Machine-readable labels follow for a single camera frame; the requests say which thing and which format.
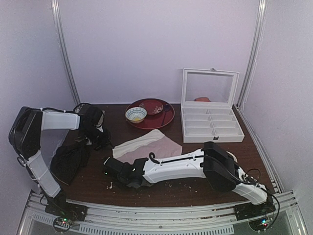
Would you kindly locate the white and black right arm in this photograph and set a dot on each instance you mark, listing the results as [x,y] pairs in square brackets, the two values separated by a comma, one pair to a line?
[211,162]

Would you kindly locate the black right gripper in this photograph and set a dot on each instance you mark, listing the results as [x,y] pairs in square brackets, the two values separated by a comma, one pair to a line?
[107,165]

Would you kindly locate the aluminium frame post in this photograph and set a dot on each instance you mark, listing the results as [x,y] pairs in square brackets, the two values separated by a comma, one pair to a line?
[256,43]
[62,44]

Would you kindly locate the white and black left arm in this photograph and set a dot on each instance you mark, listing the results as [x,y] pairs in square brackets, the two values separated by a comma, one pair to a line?
[25,138]

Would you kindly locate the red object behind box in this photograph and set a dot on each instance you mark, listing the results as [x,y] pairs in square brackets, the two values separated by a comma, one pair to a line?
[202,99]

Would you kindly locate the aluminium front rail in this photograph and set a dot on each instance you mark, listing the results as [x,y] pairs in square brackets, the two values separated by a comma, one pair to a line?
[218,219]

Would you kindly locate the black striped garment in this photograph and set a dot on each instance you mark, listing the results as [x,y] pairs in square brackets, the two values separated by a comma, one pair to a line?
[68,159]

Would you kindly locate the pink and cream underwear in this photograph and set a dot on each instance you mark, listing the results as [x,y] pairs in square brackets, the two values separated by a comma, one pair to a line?
[154,141]

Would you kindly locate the purple spoon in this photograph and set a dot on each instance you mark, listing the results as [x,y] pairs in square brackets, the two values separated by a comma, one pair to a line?
[166,109]

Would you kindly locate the white compartment box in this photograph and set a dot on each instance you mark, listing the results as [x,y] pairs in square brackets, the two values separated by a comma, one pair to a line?
[214,120]

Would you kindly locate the small red floral dish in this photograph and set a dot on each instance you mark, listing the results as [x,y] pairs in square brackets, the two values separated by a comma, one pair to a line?
[152,107]

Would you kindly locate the yellow and blue patterned bowl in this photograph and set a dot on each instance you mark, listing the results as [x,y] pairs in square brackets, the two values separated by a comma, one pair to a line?
[135,114]

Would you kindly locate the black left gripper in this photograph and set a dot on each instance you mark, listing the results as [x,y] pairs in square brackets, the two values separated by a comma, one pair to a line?
[97,138]

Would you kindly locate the red round lacquer tray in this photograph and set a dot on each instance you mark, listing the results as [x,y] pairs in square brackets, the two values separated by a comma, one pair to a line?
[154,121]

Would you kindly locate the left aluminium frame post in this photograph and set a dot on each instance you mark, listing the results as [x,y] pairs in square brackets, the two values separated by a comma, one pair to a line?
[62,44]

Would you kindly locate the right aluminium frame post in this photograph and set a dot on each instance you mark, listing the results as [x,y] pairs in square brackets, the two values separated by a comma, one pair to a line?
[256,43]

